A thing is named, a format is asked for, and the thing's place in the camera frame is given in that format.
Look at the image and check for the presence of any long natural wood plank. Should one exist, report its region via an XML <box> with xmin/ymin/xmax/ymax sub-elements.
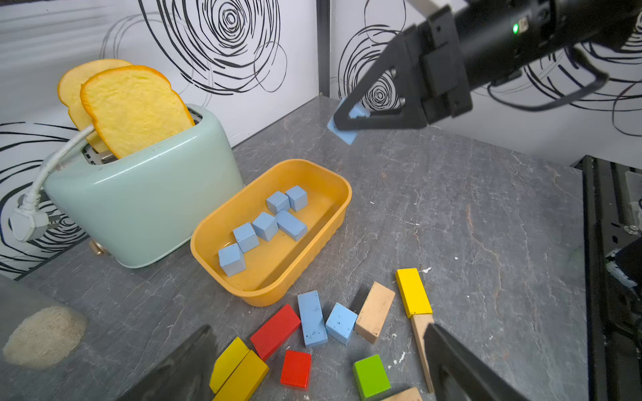
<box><xmin>410</xmin><ymin>314</ymin><xmax>435</xmax><ymax>394</ymax></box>

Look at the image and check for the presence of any long red block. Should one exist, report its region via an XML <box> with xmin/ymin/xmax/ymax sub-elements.
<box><xmin>250</xmin><ymin>305</ymin><xmax>301</xmax><ymax>362</ymax></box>

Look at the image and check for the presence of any yellow toast slice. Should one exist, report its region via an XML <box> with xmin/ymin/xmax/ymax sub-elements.
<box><xmin>80</xmin><ymin>65</ymin><xmax>195</xmax><ymax>159</ymax></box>
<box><xmin>57</xmin><ymin>58</ymin><xmax>134</xmax><ymax>155</ymax></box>

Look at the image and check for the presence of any yellow block top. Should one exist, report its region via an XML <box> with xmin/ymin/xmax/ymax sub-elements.
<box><xmin>209</xmin><ymin>337</ymin><xmax>249</xmax><ymax>394</ymax></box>

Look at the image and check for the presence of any yellow plastic tub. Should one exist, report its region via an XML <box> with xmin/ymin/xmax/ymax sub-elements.
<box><xmin>191</xmin><ymin>159</ymin><xmax>352</xmax><ymax>307</ymax></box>

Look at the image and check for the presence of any yellow bar block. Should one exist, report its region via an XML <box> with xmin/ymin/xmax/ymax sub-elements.
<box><xmin>213</xmin><ymin>351</ymin><xmax>269</xmax><ymax>401</ymax></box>

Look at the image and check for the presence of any small blue block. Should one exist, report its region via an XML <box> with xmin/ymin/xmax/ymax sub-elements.
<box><xmin>218</xmin><ymin>243</ymin><xmax>246</xmax><ymax>277</ymax></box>

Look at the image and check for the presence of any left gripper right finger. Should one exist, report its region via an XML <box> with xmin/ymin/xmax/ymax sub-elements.
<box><xmin>424</xmin><ymin>323</ymin><xmax>527</xmax><ymax>401</ymax></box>

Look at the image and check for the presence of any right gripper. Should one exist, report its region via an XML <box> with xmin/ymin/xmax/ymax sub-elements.
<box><xmin>335</xmin><ymin>4</ymin><xmax>472</xmax><ymax>132</ymax></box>

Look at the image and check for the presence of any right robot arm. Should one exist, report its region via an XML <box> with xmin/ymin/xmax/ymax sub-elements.
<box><xmin>333</xmin><ymin>1</ymin><xmax>641</xmax><ymax>131</ymax></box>

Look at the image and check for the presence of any mint green toaster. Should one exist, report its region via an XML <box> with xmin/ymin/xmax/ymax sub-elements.
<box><xmin>43</xmin><ymin>105</ymin><xmax>244</xmax><ymax>269</ymax></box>

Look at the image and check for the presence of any blue cube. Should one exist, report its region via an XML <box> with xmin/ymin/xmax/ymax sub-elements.
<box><xmin>266</xmin><ymin>190</ymin><xmax>290</xmax><ymax>215</ymax></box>
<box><xmin>327</xmin><ymin>98</ymin><xmax>371</xmax><ymax>145</ymax></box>
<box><xmin>325</xmin><ymin>302</ymin><xmax>358</xmax><ymax>345</ymax></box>
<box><xmin>232</xmin><ymin>222</ymin><xmax>260</xmax><ymax>253</ymax></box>
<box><xmin>252</xmin><ymin>212</ymin><xmax>279</xmax><ymax>242</ymax></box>
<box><xmin>286</xmin><ymin>185</ymin><xmax>309</xmax><ymax>212</ymax></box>

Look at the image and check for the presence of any long yellow block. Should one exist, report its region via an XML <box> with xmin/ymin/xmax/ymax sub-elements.
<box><xmin>396</xmin><ymin>268</ymin><xmax>433</xmax><ymax>318</ymax></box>

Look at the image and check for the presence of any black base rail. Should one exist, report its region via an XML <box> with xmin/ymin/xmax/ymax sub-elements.
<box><xmin>575</xmin><ymin>155</ymin><xmax>641</xmax><ymax>400</ymax></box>

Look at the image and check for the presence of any thin wood plank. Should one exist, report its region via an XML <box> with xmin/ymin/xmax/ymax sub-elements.
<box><xmin>381</xmin><ymin>388</ymin><xmax>422</xmax><ymax>401</ymax></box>

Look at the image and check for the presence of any yellow toast slice front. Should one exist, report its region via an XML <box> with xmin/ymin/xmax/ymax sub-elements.
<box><xmin>80</xmin><ymin>65</ymin><xmax>195</xmax><ymax>159</ymax></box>

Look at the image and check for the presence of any red cube centre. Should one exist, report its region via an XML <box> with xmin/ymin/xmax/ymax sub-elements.
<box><xmin>280</xmin><ymin>350</ymin><xmax>312</xmax><ymax>391</ymax></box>

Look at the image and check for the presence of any natural wood block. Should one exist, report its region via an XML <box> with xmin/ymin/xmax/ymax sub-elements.
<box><xmin>354</xmin><ymin>282</ymin><xmax>396</xmax><ymax>344</ymax></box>

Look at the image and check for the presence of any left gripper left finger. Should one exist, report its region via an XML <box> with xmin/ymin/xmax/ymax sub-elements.
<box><xmin>119</xmin><ymin>325</ymin><xmax>217</xmax><ymax>400</ymax></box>

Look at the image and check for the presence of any yellow toast slice back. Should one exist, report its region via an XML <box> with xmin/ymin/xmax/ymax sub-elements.
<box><xmin>57</xmin><ymin>58</ymin><xmax>134</xmax><ymax>155</ymax></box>

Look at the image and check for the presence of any long blue block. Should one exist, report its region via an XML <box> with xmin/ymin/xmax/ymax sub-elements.
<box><xmin>298</xmin><ymin>291</ymin><xmax>328</xmax><ymax>348</ymax></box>
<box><xmin>276</xmin><ymin>211</ymin><xmax>308</xmax><ymax>242</ymax></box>

